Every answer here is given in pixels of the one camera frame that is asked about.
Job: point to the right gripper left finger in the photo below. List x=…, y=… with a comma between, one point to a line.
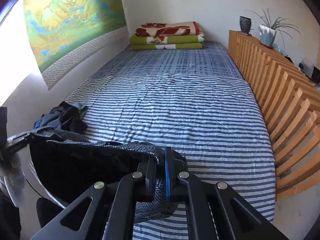
x=104, y=211

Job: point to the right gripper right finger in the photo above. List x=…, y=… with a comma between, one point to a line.
x=214, y=211

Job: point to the grey houndstooth jacket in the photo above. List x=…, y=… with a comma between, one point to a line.
x=67, y=164

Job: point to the left gloved hand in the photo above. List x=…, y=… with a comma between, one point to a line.
x=13, y=180

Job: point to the dark blue black jacket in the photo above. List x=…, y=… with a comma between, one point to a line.
x=65, y=117

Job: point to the blue white striped quilt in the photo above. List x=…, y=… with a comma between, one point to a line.
x=213, y=121

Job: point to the blue plaid bed sheet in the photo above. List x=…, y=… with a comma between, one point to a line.
x=212, y=60

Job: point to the potted spider plant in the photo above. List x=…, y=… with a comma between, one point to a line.
x=269, y=28

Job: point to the red floral folded blanket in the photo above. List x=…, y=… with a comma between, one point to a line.
x=166, y=29

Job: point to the dark speckled vase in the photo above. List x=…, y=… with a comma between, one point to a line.
x=245, y=24

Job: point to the landscape painting wall scroll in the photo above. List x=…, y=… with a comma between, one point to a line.
x=63, y=33

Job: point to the wooden slat bed rail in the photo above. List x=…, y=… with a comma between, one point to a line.
x=289, y=104

